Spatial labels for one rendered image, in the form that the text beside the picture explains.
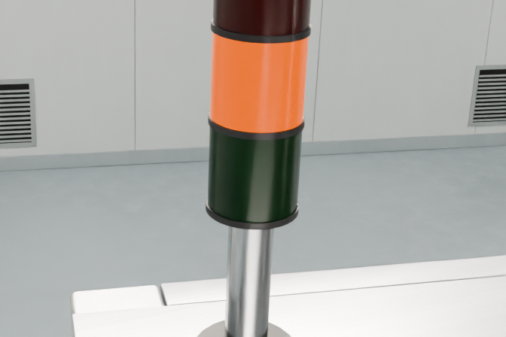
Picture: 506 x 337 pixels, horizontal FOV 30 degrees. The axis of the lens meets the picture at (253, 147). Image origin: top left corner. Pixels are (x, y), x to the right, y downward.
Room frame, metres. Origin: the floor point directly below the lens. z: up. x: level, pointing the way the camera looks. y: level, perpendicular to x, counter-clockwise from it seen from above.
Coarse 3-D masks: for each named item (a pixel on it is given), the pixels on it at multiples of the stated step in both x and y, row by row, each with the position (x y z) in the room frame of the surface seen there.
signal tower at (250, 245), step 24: (216, 216) 0.45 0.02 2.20; (240, 240) 0.45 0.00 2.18; (264, 240) 0.46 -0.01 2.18; (240, 264) 0.45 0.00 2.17; (264, 264) 0.46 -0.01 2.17; (240, 288) 0.45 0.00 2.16; (264, 288) 0.46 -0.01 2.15; (240, 312) 0.45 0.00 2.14; (264, 312) 0.46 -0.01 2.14; (216, 336) 0.47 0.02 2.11; (240, 336) 0.45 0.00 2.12; (264, 336) 0.46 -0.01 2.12; (288, 336) 0.48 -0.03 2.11
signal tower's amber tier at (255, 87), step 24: (216, 48) 0.46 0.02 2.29; (240, 48) 0.44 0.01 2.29; (264, 48) 0.44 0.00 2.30; (288, 48) 0.45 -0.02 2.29; (216, 72) 0.45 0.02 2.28; (240, 72) 0.44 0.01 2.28; (264, 72) 0.44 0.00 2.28; (288, 72) 0.45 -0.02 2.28; (216, 96) 0.45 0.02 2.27; (240, 96) 0.44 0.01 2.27; (264, 96) 0.44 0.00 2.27; (288, 96) 0.45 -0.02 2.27; (216, 120) 0.45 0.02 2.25; (240, 120) 0.44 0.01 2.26; (264, 120) 0.44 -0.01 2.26; (288, 120) 0.45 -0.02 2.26
